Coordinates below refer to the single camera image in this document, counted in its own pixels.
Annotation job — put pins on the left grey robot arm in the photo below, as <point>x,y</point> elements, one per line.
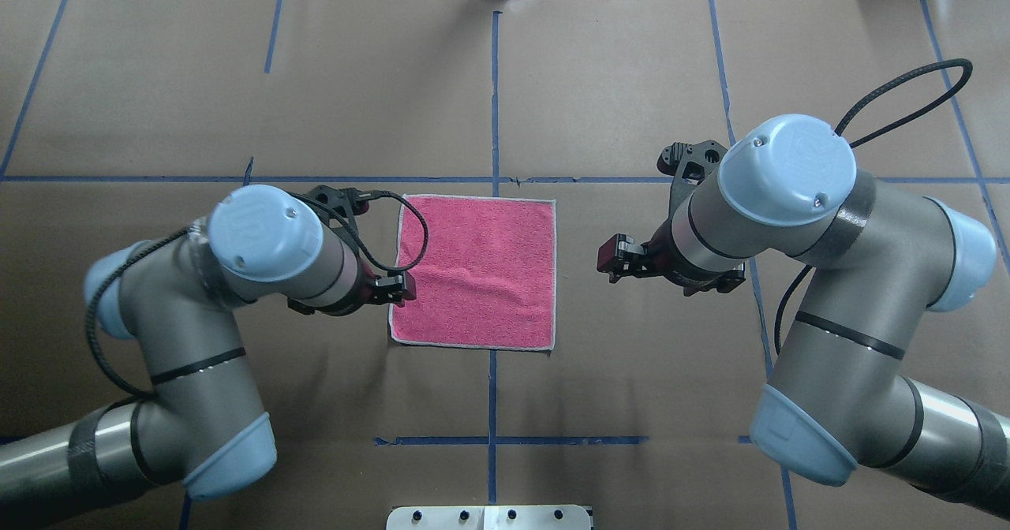
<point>159,322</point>

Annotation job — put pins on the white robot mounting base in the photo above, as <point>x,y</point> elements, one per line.
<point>562,516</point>

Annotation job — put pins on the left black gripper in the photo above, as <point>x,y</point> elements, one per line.
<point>365,286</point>

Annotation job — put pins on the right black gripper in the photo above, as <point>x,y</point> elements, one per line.
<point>661,258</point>

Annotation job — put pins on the pink towel with white edge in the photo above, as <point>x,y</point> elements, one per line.
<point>488,277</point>

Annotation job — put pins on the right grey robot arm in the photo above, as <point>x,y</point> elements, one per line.
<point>881,257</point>

